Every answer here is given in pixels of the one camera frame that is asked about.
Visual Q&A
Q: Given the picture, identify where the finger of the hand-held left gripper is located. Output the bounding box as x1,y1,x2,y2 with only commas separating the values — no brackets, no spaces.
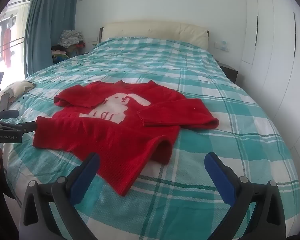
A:
0,109,19,120
0,121,37,133

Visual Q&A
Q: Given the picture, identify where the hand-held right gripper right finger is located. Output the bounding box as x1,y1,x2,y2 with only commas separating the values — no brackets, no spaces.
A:
205,152,287,240

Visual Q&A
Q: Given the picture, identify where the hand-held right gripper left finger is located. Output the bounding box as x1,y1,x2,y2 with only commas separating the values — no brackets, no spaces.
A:
19,152,100,240

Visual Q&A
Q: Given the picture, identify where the red sweater with white rabbit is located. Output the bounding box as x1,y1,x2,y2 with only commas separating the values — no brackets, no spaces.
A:
32,80,220,197

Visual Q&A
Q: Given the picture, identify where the person's left forearm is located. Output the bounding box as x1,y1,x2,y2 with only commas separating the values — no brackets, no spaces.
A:
0,174,19,240

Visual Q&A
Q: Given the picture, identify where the pile of mixed clothes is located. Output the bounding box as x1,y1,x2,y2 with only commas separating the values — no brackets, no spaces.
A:
51,29,86,64

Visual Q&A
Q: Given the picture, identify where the cream printed cushion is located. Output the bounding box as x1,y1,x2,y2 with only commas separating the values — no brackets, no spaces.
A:
0,81,36,104

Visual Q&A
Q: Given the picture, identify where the red hanging garment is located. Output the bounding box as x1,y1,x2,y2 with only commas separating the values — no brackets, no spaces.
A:
3,29,12,68

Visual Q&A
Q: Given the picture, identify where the blue curtain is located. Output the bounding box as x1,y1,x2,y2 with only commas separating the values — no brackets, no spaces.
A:
24,0,79,79

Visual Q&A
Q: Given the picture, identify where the dark wooden nightstand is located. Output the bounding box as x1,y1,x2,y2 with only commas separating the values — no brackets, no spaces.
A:
219,62,238,83

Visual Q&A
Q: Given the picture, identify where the white wardrobe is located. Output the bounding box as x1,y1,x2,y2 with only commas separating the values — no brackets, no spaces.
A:
237,0,300,155

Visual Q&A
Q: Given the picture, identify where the cream padded headboard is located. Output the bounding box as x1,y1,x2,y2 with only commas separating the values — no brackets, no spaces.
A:
99,21,210,49

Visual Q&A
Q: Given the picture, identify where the white wall socket panel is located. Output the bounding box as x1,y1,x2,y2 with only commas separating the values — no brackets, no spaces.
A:
214,41,230,52

